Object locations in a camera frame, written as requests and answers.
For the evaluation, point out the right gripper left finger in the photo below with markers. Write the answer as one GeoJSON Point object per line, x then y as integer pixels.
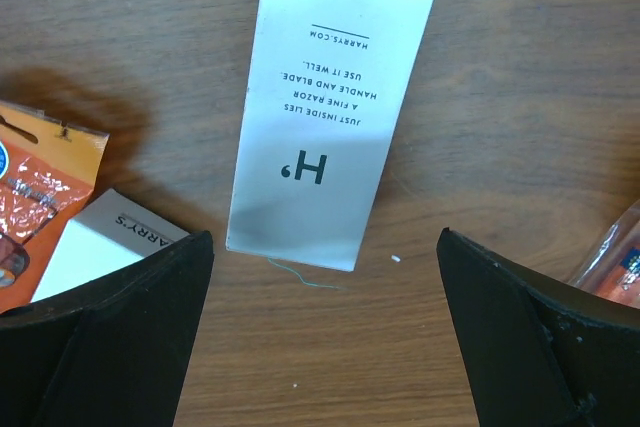
{"type": "Point", "coordinates": [112, 352]}

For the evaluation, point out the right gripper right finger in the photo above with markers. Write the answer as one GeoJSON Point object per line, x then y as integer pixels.
{"type": "Point", "coordinates": [537, 351]}

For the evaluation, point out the white Harry's razor box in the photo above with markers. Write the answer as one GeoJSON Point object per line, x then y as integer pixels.
{"type": "Point", "coordinates": [110, 233]}

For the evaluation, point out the orange razor pack right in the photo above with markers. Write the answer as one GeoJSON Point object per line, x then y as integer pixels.
{"type": "Point", "coordinates": [611, 270]}

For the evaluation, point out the orange razor pack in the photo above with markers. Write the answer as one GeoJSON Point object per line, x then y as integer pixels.
{"type": "Point", "coordinates": [611, 270]}
{"type": "Point", "coordinates": [48, 172]}

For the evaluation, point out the orange razor pack middle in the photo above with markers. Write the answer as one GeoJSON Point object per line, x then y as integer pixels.
{"type": "Point", "coordinates": [48, 172]}

